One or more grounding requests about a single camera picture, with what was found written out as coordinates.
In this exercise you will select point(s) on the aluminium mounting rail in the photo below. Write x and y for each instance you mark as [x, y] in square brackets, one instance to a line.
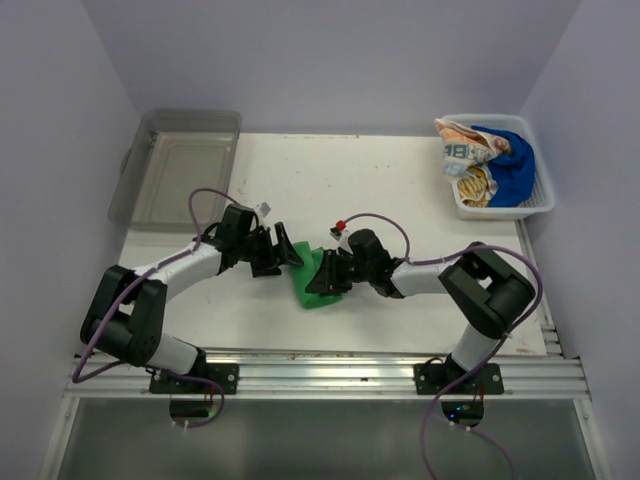
[352, 376]

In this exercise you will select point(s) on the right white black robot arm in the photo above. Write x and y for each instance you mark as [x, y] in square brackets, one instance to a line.
[492, 295]

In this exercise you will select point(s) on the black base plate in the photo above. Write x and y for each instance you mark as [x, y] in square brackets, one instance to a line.
[209, 378]
[431, 378]

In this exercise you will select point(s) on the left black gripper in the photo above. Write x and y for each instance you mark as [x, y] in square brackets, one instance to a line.
[274, 255]

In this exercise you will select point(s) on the clear grey plastic bin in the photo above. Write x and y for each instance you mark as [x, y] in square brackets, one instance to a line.
[174, 152]

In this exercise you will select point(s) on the yellow striped cloth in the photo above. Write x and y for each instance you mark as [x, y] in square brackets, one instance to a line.
[477, 189]

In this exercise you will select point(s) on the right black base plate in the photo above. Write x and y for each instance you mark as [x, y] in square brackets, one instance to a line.
[431, 378]

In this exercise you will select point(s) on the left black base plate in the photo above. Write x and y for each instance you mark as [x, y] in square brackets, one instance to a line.
[209, 378]

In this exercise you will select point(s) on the white perforated plastic basket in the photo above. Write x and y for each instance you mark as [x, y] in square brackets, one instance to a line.
[542, 198]

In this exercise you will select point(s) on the green microfiber towel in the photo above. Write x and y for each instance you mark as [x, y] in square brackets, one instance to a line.
[302, 276]

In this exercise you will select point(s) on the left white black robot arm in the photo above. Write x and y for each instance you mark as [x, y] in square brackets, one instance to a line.
[126, 316]

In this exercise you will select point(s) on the blue cloth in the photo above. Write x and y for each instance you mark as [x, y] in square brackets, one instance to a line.
[514, 172]

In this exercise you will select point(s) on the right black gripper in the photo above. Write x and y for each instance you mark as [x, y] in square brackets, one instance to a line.
[327, 279]

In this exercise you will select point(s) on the printed patterned towel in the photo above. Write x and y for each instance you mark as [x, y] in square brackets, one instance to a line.
[466, 147]

